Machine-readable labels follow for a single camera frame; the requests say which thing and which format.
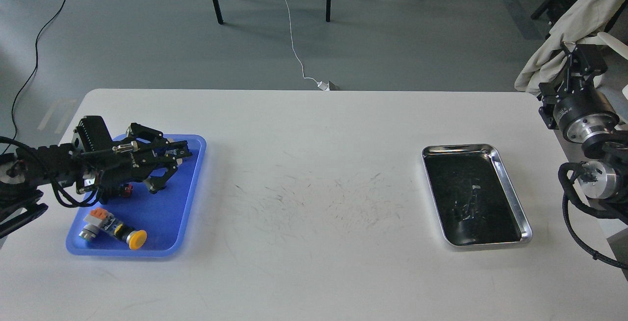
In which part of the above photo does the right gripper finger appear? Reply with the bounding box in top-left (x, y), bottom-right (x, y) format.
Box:
top-left (538, 82), bottom-right (559, 130)
top-left (562, 42), bottom-right (608, 96)

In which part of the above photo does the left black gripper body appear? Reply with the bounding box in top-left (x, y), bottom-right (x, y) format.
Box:
top-left (86, 149), bottom-right (157, 194)

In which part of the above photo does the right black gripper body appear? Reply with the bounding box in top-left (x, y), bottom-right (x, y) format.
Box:
top-left (552, 90), bottom-right (620, 142)

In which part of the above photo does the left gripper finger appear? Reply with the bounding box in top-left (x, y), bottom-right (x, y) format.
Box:
top-left (144, 157), bottom-right (191, 194)
top-left (126, 123), bottom-right (175, 157)

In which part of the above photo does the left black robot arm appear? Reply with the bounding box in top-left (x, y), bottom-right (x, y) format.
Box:
top-left (0, 115), bottom-right (191, 238)

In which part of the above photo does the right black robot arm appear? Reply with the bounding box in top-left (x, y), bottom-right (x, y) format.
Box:
top-left (538, 42), bottom-right (628, 269)

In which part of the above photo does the blue plastic tray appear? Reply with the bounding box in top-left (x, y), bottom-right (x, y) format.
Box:
top-left (65, 134), bottom-right (207, 259)

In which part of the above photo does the beige cloth on chair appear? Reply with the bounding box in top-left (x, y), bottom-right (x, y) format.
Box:
top-left (514, 0), bottom-right (626, 96)

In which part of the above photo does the silver metal tray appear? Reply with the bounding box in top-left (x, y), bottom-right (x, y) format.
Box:
top-left (421, 143), bottom-right (532, 250)

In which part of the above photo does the white power adapter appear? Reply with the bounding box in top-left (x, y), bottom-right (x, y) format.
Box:
top-left (317, 81), bottom-right (340, 91)

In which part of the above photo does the black push button switch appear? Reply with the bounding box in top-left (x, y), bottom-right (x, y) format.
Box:
top-left (105, 183), bottom-right (133, 197)

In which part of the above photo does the white chair frame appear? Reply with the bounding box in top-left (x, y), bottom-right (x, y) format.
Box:
top-left (576, 32), bottom-right (628, 60)

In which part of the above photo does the red push button switch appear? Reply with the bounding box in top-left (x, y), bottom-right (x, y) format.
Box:
top-left (166, 140), bottom-right (192, 161)

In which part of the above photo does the yellow push button switch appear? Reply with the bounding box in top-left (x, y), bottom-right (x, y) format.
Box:
top-left (113, 223), bottom-right (147, 251)

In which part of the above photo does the grey orange switch module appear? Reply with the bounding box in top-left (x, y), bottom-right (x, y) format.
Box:
top-left (79, 207), bottom-right (115, 242)

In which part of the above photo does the black floor cable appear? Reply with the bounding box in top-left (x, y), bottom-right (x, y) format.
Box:
top-left (0, 0), bottom-right (118, 157)

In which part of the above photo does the white floor cable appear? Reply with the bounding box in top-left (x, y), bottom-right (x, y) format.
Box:
top-left (238, 0), bottom-right (334, 91)

